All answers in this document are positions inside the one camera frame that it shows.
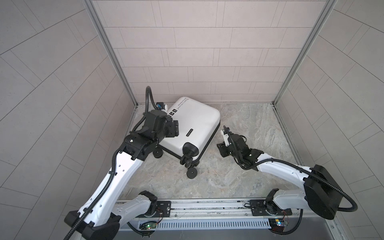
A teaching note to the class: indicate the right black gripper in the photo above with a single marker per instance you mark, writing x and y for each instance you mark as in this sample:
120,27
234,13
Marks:
222,147

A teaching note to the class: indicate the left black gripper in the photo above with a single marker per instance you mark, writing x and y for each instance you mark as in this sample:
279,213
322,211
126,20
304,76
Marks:
173,129

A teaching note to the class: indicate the white suitcase with black lining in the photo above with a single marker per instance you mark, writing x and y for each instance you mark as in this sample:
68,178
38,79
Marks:
198,124

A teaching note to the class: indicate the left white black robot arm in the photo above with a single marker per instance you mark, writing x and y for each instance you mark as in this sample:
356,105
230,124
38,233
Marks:
98,219

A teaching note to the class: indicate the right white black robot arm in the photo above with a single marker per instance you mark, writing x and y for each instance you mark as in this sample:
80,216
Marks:
316,188

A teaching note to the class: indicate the right circuit board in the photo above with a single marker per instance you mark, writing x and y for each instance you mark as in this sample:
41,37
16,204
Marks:
277,225

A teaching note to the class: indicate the circuit board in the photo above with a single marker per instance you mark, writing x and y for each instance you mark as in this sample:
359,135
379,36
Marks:
148,225
277,225

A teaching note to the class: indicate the left circuit board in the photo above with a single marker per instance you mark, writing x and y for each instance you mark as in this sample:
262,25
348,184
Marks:
148,225

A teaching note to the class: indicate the left corner metal profile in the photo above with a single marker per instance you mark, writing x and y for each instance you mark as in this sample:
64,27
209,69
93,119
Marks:
90,7

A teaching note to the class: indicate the corner metal profile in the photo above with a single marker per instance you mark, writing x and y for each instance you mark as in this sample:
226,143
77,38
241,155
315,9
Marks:
90,7
319,23

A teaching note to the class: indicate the right corner metal profile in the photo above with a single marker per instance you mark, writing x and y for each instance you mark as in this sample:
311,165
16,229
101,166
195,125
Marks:
319,23

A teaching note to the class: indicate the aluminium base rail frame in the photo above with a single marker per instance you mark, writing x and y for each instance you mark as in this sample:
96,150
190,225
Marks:
217,214

